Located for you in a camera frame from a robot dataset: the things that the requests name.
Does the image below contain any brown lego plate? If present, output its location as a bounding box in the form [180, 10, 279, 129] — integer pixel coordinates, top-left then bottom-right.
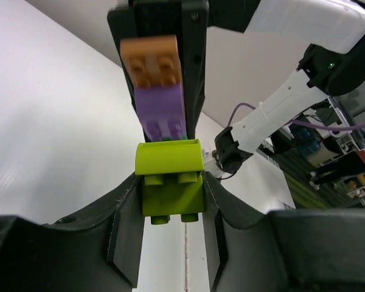
[120, 35, 183, 89]

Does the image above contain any purple butterfly lego brick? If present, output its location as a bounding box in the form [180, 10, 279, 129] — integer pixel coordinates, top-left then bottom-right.
[134, 83, 187, 142]

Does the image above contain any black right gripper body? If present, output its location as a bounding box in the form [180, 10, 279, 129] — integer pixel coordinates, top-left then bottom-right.
[107, 1, 209, 40]

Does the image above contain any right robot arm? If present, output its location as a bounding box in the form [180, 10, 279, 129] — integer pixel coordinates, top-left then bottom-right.
[107, 1, 365, 181]

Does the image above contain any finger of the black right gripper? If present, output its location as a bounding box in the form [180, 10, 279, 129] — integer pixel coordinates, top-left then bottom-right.
[121, 60, 150, 144]
[176, 27, 206, 139]

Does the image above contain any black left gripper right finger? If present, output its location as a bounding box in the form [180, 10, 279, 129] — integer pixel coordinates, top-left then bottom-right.
[203, 173, 365, 291]

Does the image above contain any lime lego brick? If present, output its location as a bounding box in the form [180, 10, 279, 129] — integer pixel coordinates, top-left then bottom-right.
[135, 139, 205, 225]

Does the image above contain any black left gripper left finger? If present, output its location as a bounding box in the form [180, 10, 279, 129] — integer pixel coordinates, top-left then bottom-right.
[0, 175, 144, 291]

